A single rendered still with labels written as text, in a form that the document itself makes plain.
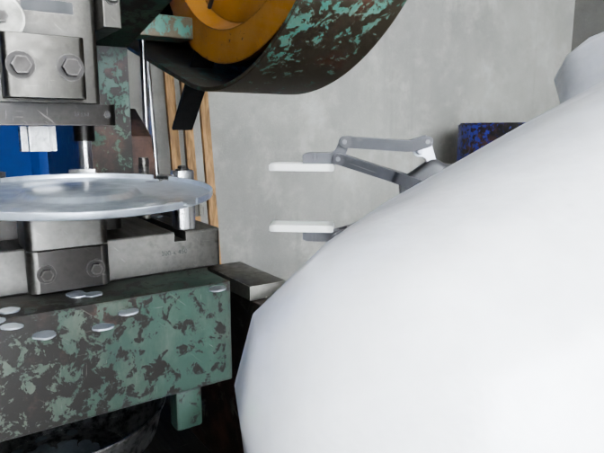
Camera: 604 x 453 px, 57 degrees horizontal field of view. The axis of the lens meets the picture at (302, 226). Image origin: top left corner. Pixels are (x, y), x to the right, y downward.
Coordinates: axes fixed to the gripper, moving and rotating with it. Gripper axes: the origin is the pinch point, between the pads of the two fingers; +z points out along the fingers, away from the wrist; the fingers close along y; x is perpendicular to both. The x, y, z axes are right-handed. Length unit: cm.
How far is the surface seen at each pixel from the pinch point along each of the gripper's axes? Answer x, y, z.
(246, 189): -171, -20, 36
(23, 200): 6.6, 0.2, 27.6
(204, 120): -133, 8, 44
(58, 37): -12.6, 18.9, 32.4
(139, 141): -55, 4, 38
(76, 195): 5.5, 0.6, 22.5
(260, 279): -15.5, -14.2, 6.8
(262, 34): -32.7, 21.9, 8.5
